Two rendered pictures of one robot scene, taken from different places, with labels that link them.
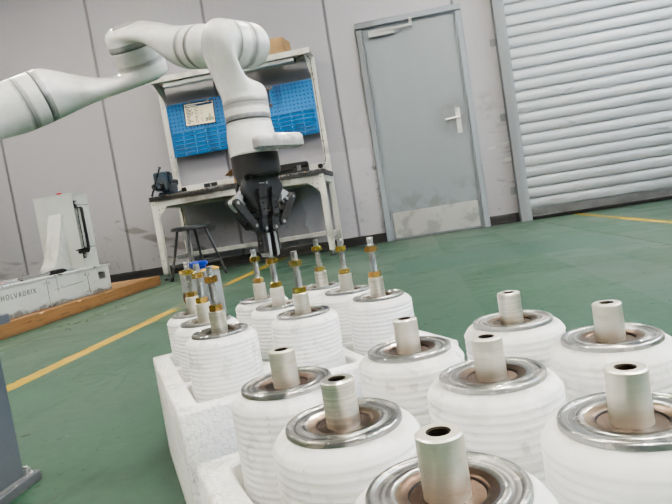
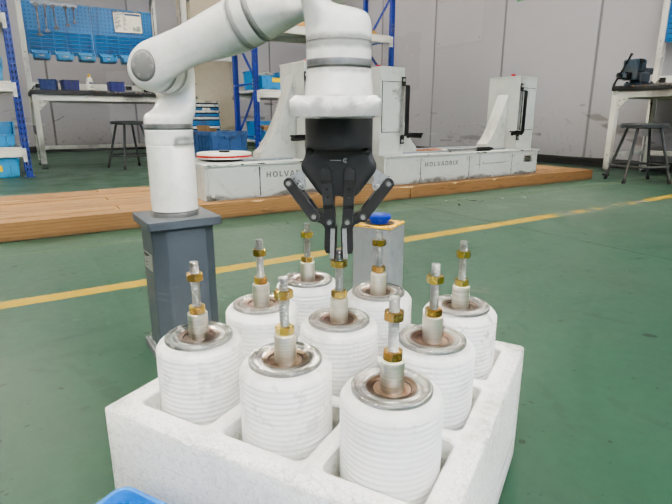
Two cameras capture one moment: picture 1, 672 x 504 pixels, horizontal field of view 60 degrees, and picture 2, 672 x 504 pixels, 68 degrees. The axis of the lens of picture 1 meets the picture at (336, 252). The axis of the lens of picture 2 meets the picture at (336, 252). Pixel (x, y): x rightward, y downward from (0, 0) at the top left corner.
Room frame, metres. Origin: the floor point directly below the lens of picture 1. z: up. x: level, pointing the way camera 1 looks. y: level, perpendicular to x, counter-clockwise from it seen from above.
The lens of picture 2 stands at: (0.55, -0.33, 0.49)
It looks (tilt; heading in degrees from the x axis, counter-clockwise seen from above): 15 degrees down; 50
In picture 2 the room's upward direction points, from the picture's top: straight up
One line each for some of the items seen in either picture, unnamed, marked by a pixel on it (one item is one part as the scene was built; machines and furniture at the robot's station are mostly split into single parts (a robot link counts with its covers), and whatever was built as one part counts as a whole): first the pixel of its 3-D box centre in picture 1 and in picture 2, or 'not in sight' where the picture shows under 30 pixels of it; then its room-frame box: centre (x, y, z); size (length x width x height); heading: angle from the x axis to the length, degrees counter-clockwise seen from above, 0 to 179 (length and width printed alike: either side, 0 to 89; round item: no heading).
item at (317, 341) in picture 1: (313, 376); (287, 436); (0.81, 0.06, 0.16); 0.10 x 0.10 x 0.18
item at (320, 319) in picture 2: (279, 305); (339, 319); (0.92, 0.10, 0.25); 0.08 x 0.08 x 0.01
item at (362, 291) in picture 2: (261, 299); (378, 292); (1.03, 0.14, 0.25); 0.08 x 0.08 x 0.01
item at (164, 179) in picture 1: (164, 182); (635, 70); (5.27, 1.41, 0.87); 0.41 x 0.17 x 0.25; 172
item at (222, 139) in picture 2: not in sight; (220, 149); (3.02, 4.42, 0.19); 0.50 x 0.41 x 0.37; 87
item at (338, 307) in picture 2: (278, 297); (339, 309); (0.92, 0.10, 0.26); 0.02 x 0.02 x 0.03
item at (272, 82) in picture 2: not in sight; (266, 81); (3.77, 4.66, 0.90); 0.50 x 0.38 x 0.21; 83
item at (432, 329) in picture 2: (346, 283); (432, 328); (0.96, -0.01, 0.26); 0.02 x 0.02 x 0.03
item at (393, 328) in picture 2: (372, 262); (393, 336); (0.85, -0.05, 0.30); 0.01 x 0.01 x 0.08
